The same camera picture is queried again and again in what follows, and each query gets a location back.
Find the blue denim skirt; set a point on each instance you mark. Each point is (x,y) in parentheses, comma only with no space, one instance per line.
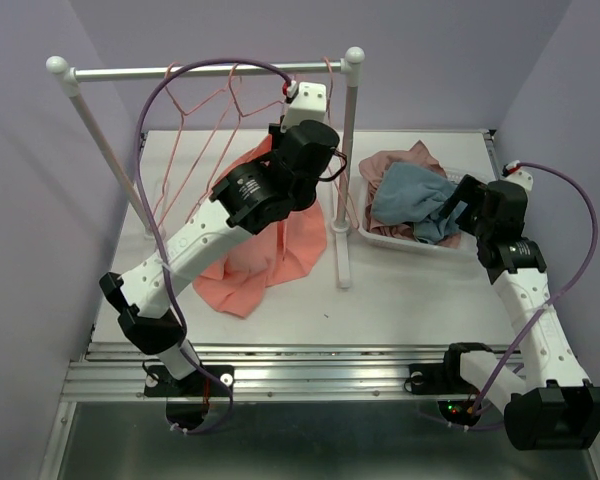
(406,205)

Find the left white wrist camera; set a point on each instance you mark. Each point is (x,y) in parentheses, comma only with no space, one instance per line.
(307,101)

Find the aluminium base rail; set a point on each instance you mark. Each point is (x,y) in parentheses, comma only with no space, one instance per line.
(111,372)

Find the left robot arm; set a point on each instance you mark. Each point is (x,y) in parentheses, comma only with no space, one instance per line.
(249,198)

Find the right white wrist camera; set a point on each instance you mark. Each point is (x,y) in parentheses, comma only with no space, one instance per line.
(514,172)

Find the white plastic basket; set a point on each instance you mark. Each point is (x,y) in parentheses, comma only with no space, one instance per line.
(467,242)

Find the white clothes rack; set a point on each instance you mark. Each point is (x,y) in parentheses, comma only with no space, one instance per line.
(70,79)

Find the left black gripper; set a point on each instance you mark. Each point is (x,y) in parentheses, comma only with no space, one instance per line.
(276,135)

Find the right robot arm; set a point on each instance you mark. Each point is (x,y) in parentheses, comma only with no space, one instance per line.
(544,395)

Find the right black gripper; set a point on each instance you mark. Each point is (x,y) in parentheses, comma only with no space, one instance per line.
(473,192)

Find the coral pink skirt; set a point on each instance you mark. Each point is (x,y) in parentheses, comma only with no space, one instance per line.
(283,252)

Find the dusty pink ruffled skirt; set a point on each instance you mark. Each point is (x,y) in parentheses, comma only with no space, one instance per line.
(373,168)

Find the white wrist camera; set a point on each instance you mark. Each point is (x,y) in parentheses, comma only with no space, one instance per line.
(514,172)
(307,101)

